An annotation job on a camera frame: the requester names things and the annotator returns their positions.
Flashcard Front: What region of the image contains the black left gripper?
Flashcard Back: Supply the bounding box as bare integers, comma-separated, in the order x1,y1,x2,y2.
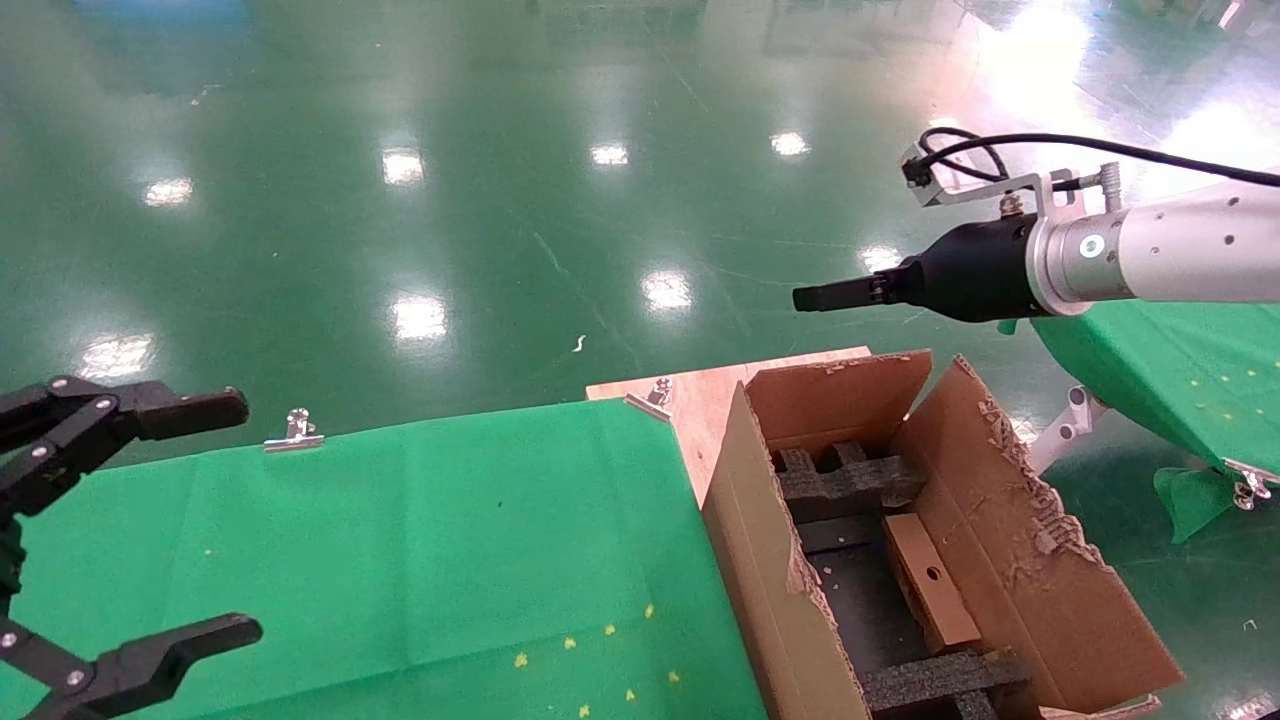
0,377,264,720

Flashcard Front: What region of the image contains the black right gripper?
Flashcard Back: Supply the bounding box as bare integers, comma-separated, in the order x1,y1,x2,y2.
793,215,1047,323

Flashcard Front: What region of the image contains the small brown cardboard box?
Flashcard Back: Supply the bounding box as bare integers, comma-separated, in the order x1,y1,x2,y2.
883,512,984,651

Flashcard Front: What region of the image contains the large open brown carton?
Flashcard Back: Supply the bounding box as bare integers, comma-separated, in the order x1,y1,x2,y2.
700,348,1186,720

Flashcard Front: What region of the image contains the black notched foam insert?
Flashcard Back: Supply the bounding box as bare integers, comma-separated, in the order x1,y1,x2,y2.
775,440,926,523

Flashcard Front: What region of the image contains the silver metal binder clip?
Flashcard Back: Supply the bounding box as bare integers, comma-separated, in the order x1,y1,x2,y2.
263,408,326,453
1222,458,1273,511
625,378,676,423

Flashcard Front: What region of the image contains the large green table cloth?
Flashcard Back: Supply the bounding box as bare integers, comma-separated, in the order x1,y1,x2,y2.
0,398,771,720

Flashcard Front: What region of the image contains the white tubular table leg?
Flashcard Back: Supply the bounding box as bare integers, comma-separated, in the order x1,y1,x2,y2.
1025,385,1106,476

